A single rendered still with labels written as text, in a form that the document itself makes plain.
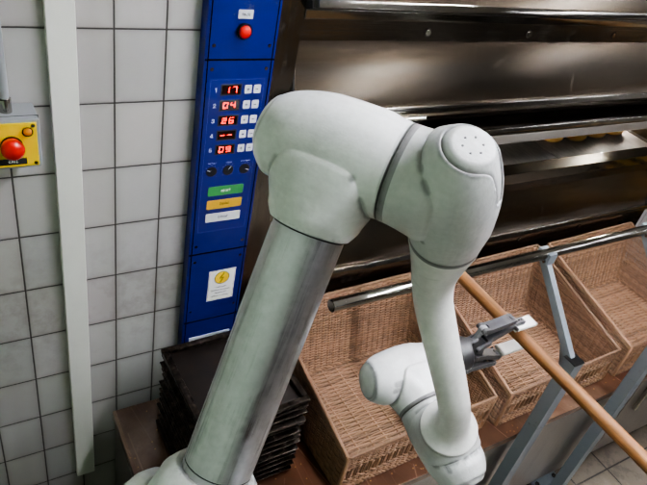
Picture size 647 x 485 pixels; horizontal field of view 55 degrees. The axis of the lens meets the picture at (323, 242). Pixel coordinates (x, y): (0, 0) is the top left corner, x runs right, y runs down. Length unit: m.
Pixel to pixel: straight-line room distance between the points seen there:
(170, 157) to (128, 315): 0.47
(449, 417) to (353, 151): 0.52
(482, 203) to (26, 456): 1.57
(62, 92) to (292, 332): 0.70
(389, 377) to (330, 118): 0.59
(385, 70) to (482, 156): 0.92
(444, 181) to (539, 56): 1.31
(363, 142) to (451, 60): 1.03
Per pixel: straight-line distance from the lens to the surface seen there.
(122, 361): 1.81
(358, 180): 0.74
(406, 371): 1.20
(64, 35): 1.25
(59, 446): 2.01
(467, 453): 1.17
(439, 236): 0.76
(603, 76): 2.24
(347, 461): 1.68
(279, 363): 0.83
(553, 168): 2.33
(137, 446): 1.83
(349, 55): 1.55
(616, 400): 2.46
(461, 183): 0.70
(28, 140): 1.26
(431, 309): 0.95
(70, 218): 1.44
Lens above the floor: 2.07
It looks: 35 degrees down
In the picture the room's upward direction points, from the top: 13 degrees clockwise
